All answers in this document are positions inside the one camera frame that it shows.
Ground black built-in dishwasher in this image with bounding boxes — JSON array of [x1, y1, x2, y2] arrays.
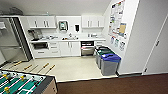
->
[[80, 40, 96, 57]]

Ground white two-door base cabinet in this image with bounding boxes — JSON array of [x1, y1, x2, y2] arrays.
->
[[59, 40, 82, 57]]

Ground white drawer unit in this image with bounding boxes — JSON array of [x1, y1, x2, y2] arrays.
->
[[48, 40, 61, 57], [94, 39, 107, 48]]

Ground chrome sink faucet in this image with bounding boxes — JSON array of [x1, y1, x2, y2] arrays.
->
[[68, 32, 73, 39]]

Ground grey bin green lid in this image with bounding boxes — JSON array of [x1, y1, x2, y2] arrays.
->
[[97, 49, 115, 68]]

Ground grey bin blue lid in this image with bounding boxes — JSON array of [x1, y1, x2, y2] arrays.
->
[[99, 53, 122, 77]]

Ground black built-in oven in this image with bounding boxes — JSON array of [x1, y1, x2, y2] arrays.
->
[[32, 41, 50, 51]]

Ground black coffee machine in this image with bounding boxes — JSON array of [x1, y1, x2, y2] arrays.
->
[[28, 29, 42, 42]]

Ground wooden foosball table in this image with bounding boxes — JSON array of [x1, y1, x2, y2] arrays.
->
[[0, 59, 58, 94]]

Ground steel refrigerator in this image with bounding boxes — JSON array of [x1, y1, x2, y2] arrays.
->
[[0, 17, 33, 64]]

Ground white door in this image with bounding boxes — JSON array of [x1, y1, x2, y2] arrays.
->
[[143, 16, 168, 75]]

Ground small white wall sheet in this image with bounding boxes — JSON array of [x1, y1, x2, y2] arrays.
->
[[119, 41, 127, 52], [110, 35, 116, 45], [114, 38, 120, 48]]

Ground yellowish wall paper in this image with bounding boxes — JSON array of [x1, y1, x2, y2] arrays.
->
[[119, 23, 128, 38]]

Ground large colourful wall poster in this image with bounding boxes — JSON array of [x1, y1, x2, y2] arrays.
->
[[108, 1, 126, 34]]

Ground wire basket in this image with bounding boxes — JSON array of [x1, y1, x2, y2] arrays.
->
[[4, 8, 25, 17]]

